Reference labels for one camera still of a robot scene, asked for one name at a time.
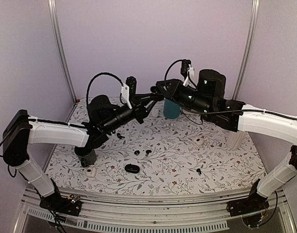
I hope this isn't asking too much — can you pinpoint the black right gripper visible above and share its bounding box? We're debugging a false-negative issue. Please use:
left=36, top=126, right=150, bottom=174
left=157, top=78, right=213, bottom=117

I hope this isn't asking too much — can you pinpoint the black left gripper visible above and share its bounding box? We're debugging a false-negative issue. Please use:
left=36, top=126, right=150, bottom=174
left=104, top=94, right=159, bottom=134

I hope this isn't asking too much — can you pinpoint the white airpods charging case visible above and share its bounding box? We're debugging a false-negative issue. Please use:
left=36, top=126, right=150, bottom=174
left=193, top=137, right=204, bottom=146

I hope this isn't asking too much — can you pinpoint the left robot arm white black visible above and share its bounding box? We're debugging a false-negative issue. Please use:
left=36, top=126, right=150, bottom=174
left=0, top=94, right=164, bottom=211

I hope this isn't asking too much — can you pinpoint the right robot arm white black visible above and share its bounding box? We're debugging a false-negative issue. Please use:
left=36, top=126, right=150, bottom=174
left=156, top=69, right=297, bottom=212

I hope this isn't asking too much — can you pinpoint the white earbud case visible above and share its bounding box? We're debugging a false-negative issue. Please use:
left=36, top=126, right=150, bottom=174
left=152, top=109, right=159, bottom=117
left=86, top=167, right=97, bottom=178

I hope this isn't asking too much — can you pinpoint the black oval earbud case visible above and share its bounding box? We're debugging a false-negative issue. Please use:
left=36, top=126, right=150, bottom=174
left=124, top=164, right=140, bottom=174

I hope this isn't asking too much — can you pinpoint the white earbud case front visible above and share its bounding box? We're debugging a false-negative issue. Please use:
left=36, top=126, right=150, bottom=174
left=86, top=167, right=97, bottom=178

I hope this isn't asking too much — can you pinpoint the teal tall cup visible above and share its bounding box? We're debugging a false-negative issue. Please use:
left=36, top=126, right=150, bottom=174
left=163, top=99, right=180, bottom=119

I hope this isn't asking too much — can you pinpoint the black earbud pair back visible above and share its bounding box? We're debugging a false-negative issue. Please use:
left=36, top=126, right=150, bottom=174
left=117, top=133, right=125, bottom=139

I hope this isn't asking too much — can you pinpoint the dark grey mug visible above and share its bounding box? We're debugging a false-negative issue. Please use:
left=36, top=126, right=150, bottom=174
left=74, top=147, right=97, bottom=167

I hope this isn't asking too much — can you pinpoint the white ribbed vase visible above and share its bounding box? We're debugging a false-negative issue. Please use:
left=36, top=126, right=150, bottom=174
left=227, top=131, right=246, bottom=150

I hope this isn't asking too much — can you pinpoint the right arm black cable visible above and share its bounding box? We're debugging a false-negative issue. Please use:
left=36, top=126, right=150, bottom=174
left=163, top=59, right=244, bottom=117

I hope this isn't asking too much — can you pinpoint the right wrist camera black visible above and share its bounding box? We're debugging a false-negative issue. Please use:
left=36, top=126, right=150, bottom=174
left=180, top=59, right=196, bottom=88

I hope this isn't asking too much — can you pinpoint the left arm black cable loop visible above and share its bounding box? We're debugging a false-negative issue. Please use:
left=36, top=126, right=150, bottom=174
left=86, top=72, right=124, bottom=100

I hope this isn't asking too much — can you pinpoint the right aluminium frame post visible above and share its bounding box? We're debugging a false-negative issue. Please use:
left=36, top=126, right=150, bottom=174
left=231, top=0, right=260, bottom=100

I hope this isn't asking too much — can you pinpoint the aluminium frame post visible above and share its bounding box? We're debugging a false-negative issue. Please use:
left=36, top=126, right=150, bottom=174
left=231, top=0, right=260, bottom=100
left=48, top=0, right=77, bottom=103

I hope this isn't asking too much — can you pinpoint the front aluminium rail base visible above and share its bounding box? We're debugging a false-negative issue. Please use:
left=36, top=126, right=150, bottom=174
left=16, top=186, right=297, bottom=233

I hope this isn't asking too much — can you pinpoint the left aluminium frame post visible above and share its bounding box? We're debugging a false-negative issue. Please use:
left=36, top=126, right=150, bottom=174
left=48, top=0, right=77, bottom=103

